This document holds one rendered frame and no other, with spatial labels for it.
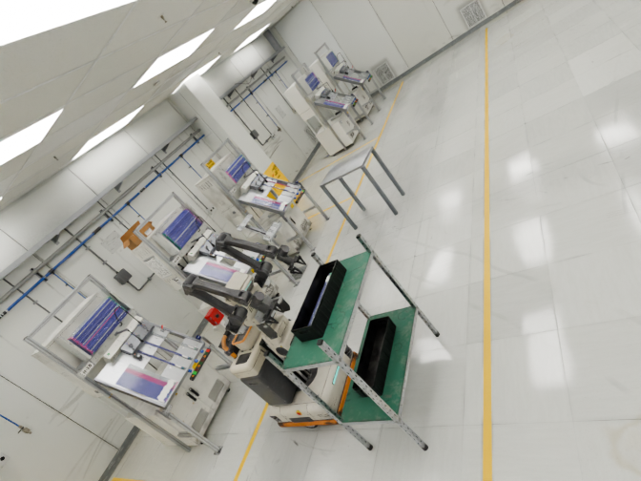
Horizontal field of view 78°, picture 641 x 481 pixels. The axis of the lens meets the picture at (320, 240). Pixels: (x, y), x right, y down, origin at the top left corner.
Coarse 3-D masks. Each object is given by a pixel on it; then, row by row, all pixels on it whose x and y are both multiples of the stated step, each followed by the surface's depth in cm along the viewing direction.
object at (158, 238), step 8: (168, 200) 476; (160, 208) 465; (184, 208) 497; (192, 208) 490; (152, 216) 454; (200, 216) 497; (144, 224) 443; (160, 240) 453; (168, 240) 451; (168, 248) 458; (176, 248) 456; (176, 256) 458; (272, 272) 527
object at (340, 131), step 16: (304, 64) 838; (304, 80) 802; (288, 96) 824; (304, 96) 821; (320, 96) 836; (336, 96) 843; (352, 96) 853; (304, 112) 835; (320, 128) 886; (336, 128) 838; (352, 128) 866; (336, 144) 863; (352, 144) 858
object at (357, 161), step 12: (360, 156) 494; (336, 168) 519; (348, 168) 486; (360, 168) 468; (384, 168) 505; (324, 180) 511; (372, 180) 474; (396, 180) 516; (324, 192) 513; (348, 192) 553; (336, 204) 521; (360, 204) 560; (348, 216) 532
